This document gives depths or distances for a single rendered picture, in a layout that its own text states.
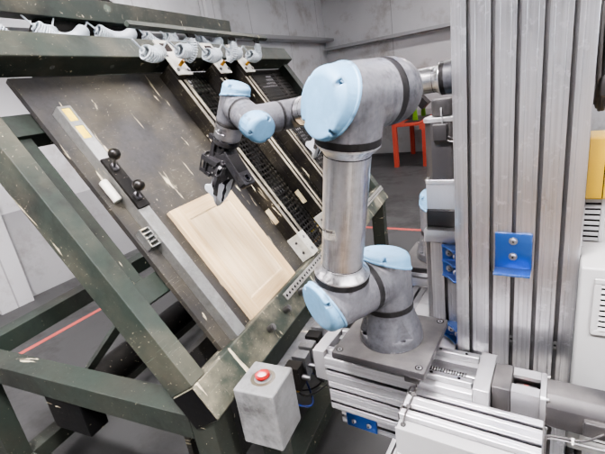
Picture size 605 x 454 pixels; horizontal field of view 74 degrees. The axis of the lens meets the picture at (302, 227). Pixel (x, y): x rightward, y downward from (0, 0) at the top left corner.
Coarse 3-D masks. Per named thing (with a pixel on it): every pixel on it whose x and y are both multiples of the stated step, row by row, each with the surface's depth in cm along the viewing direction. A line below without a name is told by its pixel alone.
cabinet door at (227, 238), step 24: (168, 216) 145; (192, 216) 151; (216, 216) 161; (240, 216) 171; (192, 240) 145; (216, 240) 154; (240, 240) 164; (264, 240) 174; (216, 264) 147; (240, 264) 156; (264, 264) 166; (288, 264) 177; (240, 288) 149; (264, 288) 158
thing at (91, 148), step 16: (64, 128) 133; (80, 144) 132; (96, 144) 134; (96, 160) 132; (128, 208) 134; (144, 208) 134; (144, 224) 133; (160, 224) 136; (160, 240) 133; (176, 256) 134; (192, 272) 135; (192, 288) 135; (208, 288) 136; (208, 304) 135; (224, 304) 137; (224, 320) 134
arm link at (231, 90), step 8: (232, 80) 104; (224, 88) 101; (232, 88) 100; (240, 88) 101; (248, 88) 103; (224, 96) 102; (232, 96) 101; (240, 96) 101; (248, 96) 103; (224, 104) 102; (224, 112) 103; (216, 120) 107; (224, 120) 105; (232, 128) 106
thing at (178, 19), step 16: (0, 0) 161; (16, 0) 166; (32, 0) 172; (48, 0) 178; (64, 0) 185; (80, 0) 192; (96, 0) 200; (0, 16) 168; (16, 16) 171; (32, 16) 175; (48, 16) 179; (64, 16) 185; (80, 16) 192; (96, 16) 200; (112, 16) 208; (128, 16) 217; (144, 16) 227; (160, 16) 239; (176, 16) 251; (192, 16) 264; (176, 32) 262; (112, 336) 138; (96, 352) 146
